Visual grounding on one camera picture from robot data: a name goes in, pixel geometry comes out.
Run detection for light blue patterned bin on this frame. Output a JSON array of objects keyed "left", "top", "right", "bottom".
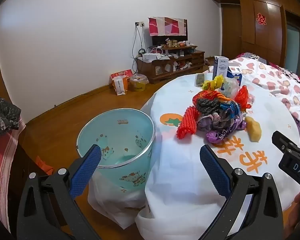
[{"left": 76, "top": 108, "right": 156, "bottom": 188}]

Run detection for red gold printed wrapper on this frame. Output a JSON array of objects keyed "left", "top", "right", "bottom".
[{"left": 192, "top": 90, "right": 225, "bottom": 105}]

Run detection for wooden television cabinet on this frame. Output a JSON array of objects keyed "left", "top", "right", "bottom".
[{"left": 136, "top": 44, "right": 205, "bottom": 85}]

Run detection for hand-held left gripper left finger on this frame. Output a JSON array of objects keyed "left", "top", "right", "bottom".
[{"left": 16, "top": 144, "right": 108, "bottom": 240}]

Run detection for orange white paper bag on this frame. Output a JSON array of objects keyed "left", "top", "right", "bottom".
[{"left": 112, "top": 76, "right": 128, "bottom": 96}]

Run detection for red flat box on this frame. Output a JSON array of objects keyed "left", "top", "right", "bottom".
[{"left": 110, "top": 69, "right": 133, "bottom": 82}]

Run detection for red plastic bag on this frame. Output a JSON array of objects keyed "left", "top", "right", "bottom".
[{"left": 236, "top": 85, "right": 253, "bottom": 111}]

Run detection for pink striped cloth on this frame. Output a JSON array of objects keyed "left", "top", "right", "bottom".
[{"left": 0, "top": 120, "right": 27, "bottom": 233}]

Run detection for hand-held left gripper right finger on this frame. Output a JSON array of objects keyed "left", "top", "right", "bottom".
[{"left": 197, "top": 144, "right": 284, "bottom": 240}]

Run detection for dark grey foam net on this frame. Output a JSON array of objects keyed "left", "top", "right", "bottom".
[{"left": 196, "top": 98, "right": 222, "bottom": 117}]

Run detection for yellow plastic wrapper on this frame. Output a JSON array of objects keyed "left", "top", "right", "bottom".
[{"left": 202, "top": 76, "right": 224, "bottom": 90}]

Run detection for blue drink carton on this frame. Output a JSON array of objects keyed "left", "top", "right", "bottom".
[{"left": 226, "top": 66, "right": 242, "bottom": 85}]

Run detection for white pink heart blanket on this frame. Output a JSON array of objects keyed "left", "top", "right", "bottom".
[{"left": 209, "top": 52, "right": 300, "bottom": 130}]

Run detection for pink white patchwork cloth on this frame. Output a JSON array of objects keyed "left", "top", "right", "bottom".
[{"left": 148, "top": 17, "right": 187, "bottom": 37}]

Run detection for white cardboard box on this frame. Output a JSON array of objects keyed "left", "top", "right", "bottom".
[{"left": 142, "top": 53, "right": 162, "bottom": 63}]

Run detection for hanging power cables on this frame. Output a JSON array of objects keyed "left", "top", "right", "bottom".
[{"left": 131, "top": 25, "right": 145, "bottom": 74}]

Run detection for purple foil wrapper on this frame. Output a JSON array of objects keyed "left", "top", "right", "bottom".
[{"left": 197, "top": 115, "right": 248, "bottom": 144}]

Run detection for dark patterned cloth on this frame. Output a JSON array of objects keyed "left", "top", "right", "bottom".
[{"left": 0, "top": 89, "right": 22, "bottom": 137}]

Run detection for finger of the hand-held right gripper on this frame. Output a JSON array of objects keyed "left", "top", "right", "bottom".
[{"left": 271, "top": 131, "right": 300, "bottom": 157}]

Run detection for white orange printed tablecloth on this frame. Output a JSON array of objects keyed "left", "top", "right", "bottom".
[{"left": 87, "top": 74, "right": 300, "bottom": 240}]

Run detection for brown wooden wardrobe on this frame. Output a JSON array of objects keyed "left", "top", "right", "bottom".
[{"left": 208, "top": 0, "right": 300, "bottom": 80}]

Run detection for red paper decoration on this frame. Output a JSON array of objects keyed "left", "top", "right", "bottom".
[{"left": 256, "top": 12, "right": 267, "bottom": 26}]

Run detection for pale yellow patterned plastic bag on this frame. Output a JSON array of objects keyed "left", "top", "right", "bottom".
[{"left": 219, "top": 77, "right": 240, "bottom": 98}]

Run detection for black television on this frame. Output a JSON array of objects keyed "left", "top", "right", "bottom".
[{"left": 148, "top": 17, "right": 188, "bottom": 47}]

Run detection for white milk carton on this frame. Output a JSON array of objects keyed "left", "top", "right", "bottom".
[{"left": 212, "top": 56, "right": 229, "bottom": 80}]

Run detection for red foam fruit net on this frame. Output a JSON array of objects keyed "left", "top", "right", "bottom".
[{"left": 176, "top": 106, "right": 199, "bottom": 140}]

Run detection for blue orange patterned wrapper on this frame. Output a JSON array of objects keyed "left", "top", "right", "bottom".
[{"left": 220, "top": 101, "right": 245, "bottom": 123}]

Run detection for orange plastic bag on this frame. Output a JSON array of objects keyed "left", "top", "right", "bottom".
[{"left": 36, "top": 156, "right": 55, "bottom": 175}]

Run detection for yellow bucket with plastic liner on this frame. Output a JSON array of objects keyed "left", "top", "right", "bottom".
[{"left": 129, "top": 74, "right": 149, "bottom": 92}]

